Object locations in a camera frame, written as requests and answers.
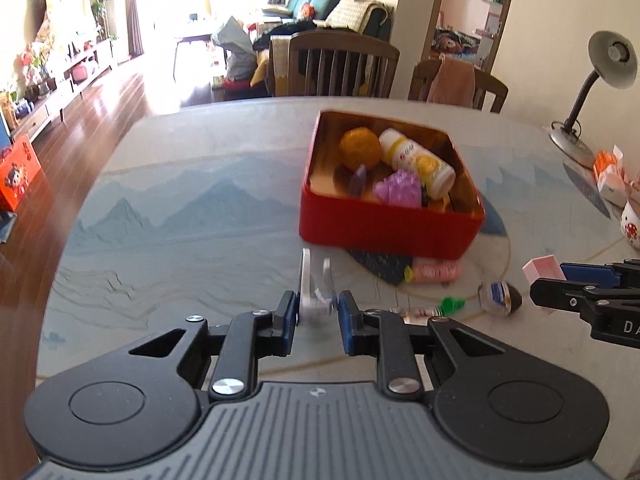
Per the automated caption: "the small pink box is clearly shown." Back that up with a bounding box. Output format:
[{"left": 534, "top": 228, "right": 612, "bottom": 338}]
[{"left": 522, "top": 255, "right": 566, "bottom": 285}]

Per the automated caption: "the green cap piece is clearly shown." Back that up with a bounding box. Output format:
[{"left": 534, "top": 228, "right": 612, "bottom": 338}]
[{"left": 438, "top": 297, "right": 465, "bottom": 316}]

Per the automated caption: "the light blue bag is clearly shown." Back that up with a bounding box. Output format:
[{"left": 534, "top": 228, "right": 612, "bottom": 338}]
[{"left": 212, "top": 16, "right": 257, "bottom": 81}]

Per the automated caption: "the wooden chair with towel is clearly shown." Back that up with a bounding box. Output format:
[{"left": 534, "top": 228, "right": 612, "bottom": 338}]
[{"left": 408, "top": 57, "right": 509, "bottom": 114}]

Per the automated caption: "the purple crystal block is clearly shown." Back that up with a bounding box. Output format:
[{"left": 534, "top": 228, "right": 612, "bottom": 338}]
[{"left": 347, "top": 164, "right": 368, "bottom": 197}]

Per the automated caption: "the white yellow pill bottle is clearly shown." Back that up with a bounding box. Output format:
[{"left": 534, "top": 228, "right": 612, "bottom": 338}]
[{"left": 378, "top": 128, "right": 456, "bottom": 200}]

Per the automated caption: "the orange white snack packet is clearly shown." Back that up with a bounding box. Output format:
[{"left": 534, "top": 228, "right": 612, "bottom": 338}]
[{"left": 592, "top": 145, "right": 628, "bottom": 208}]

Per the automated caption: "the red square metal tin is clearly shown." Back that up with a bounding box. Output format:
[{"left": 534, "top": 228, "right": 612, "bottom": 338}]
[{"left": 298, "top": 110, "right": 486, "bottom": 260}]

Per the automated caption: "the purple sheep toy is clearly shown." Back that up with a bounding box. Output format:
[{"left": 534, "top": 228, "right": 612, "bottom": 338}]
[{"left": 373, "top": 170, "right": 422, "bottom": 208}]

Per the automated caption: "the small striped tube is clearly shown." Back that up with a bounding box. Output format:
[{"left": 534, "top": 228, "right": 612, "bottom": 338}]
[{"left": 393, "top": 308, "right": 445, "bottom": 325}]

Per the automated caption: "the orange gift box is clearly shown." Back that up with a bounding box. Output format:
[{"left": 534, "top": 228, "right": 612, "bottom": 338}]
[{"left": 0, "top": 134, "right": 41, "bottom": 212}]

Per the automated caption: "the wooden dining chair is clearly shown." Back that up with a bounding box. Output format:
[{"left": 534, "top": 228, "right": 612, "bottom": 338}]
[{"left": 288, "top": 28, "right": 400, "bottom": 99}]

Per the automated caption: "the grey desk lamp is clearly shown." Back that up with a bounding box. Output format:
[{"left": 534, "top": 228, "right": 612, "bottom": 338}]
[{"left": 548, "top": 29, "right": 638, "bottom": 169}]

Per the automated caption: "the pink tube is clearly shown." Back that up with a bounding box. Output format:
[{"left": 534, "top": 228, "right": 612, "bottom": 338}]
[{"left": 404, "top": 258, "right": 461, "bottom": 284}]

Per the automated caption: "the dark green sofa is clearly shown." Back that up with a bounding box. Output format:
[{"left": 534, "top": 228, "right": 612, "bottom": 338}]
[{"left": 247, "top": 0, "right": 393, "bottom": 41}]

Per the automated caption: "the orange mandarin fruit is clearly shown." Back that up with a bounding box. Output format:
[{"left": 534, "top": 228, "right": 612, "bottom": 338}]
[{"left": 338, "top": 127, "right": 383, "bottom": 171}]

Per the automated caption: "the white red patterned cup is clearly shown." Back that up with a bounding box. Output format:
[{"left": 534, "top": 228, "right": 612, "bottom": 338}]
[{"left": 620, "top": 198, "right": 640, "bottom": 250}]

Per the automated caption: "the wooden tv console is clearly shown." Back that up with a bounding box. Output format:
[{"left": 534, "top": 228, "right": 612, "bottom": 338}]
[{"left": 10, "top": 39, "right": 114, "bottom": 141}]

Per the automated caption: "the pink towel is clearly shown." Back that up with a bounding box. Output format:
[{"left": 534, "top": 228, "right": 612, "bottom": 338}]
[{"left": 427, "top": 56, "right": 475, "bottom": 108}]

